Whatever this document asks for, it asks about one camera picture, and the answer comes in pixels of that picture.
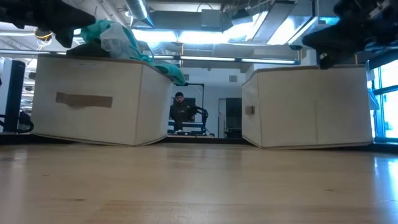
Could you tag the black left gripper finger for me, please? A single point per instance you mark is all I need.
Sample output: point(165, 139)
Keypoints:
point(81, 18)
point(65, 37)

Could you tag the beige fabric storage bin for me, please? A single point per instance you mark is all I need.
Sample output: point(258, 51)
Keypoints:
point(93, 118)
point(311, 109)

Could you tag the dark green shirt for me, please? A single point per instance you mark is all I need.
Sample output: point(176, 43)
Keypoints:
point(169, 73)

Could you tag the black cabinet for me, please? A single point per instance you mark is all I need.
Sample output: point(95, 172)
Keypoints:
point(234, 118)

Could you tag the white grey cloth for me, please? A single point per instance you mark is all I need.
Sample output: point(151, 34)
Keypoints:
point(116, 40)

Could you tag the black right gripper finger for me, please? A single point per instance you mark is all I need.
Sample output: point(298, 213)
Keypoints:
point(326, 60)
point(332, 40)

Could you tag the silver ceiling duct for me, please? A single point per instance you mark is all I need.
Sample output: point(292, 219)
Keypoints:
point(140, 11)

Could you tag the background black robot arm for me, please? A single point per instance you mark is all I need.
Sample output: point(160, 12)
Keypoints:
point(200, 112)

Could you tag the ceiling light strip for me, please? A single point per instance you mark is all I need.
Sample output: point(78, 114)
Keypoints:
point(267, 61)
point(206, 58)

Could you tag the person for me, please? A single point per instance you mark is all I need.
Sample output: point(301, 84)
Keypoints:
point(181, 112)

